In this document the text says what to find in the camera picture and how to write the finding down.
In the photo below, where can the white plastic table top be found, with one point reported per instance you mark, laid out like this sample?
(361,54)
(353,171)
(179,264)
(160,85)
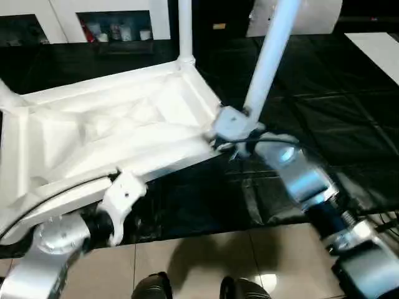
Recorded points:
(78,124)

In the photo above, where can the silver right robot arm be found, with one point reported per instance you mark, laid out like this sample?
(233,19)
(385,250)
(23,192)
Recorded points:
(305,180)

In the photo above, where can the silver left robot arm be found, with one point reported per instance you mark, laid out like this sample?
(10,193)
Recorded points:
(53,243)

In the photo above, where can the small white box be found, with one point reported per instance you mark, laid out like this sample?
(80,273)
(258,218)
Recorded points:
(144,35)

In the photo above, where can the white cabinet with glass doors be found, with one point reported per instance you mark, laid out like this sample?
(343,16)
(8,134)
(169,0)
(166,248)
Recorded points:
(162,18)

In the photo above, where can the black box with gold label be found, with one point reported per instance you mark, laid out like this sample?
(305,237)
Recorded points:
(218,12)

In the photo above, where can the black left robot foot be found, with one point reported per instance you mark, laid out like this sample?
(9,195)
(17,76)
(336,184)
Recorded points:
(152,286)

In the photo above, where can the black robot foot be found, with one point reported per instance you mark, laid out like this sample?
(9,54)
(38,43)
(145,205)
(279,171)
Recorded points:
(246,289)
(152,286)

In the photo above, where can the black work mat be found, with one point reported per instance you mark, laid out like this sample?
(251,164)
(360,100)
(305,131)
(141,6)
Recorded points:
(327,78)

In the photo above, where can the black right robot foot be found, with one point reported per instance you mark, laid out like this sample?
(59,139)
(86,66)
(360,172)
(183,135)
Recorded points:
(246,289)

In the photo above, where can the red box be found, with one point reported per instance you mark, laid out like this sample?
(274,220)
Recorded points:
(90,32)

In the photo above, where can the black device with red light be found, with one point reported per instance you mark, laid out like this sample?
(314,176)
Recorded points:
(368,19)

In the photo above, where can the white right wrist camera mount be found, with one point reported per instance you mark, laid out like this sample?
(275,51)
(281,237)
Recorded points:
(232,123)

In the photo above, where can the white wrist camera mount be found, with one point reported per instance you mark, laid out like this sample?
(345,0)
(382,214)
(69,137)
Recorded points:
(232,123)
(124,193)

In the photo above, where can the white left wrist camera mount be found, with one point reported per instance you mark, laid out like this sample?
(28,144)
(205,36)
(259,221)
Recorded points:
(124,193)

